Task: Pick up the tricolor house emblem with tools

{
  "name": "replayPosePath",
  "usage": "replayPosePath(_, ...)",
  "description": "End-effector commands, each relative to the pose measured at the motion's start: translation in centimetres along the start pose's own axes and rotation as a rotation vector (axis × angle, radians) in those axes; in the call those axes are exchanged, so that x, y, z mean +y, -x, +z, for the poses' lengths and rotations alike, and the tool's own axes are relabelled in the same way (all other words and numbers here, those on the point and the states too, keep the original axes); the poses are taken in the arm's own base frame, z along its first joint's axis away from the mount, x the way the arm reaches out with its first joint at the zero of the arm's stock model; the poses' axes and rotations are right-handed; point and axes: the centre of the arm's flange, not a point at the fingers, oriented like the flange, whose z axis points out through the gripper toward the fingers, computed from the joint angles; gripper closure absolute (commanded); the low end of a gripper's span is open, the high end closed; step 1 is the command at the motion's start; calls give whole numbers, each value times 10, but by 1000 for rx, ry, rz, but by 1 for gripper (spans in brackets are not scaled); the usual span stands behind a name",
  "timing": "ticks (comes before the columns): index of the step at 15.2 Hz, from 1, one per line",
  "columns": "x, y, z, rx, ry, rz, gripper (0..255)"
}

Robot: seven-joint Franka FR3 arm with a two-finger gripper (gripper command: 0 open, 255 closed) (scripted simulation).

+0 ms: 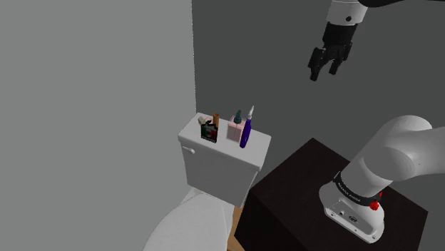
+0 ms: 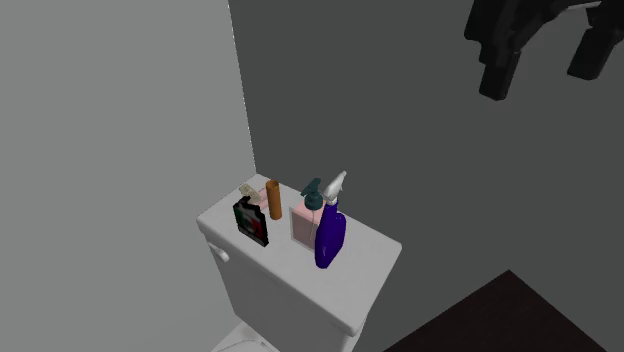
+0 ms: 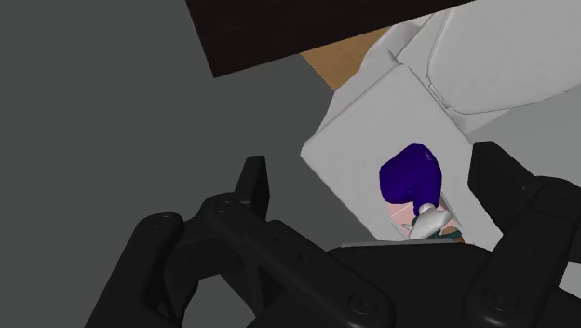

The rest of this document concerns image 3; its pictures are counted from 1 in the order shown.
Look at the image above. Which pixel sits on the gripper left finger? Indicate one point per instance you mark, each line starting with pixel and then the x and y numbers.
pixel 272 254

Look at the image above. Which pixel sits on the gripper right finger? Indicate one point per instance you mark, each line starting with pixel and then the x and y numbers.
pixel 531 236

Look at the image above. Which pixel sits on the teal and brown small object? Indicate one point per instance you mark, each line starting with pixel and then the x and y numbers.
pixel 451 235

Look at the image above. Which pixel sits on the pink flat box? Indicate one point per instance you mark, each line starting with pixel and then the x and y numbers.
pixel 399 218

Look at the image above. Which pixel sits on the blue soap dispenser silver pump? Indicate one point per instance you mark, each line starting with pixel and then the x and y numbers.
pixel 408 175

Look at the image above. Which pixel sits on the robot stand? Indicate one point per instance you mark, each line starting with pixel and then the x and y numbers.
pixel 272 27

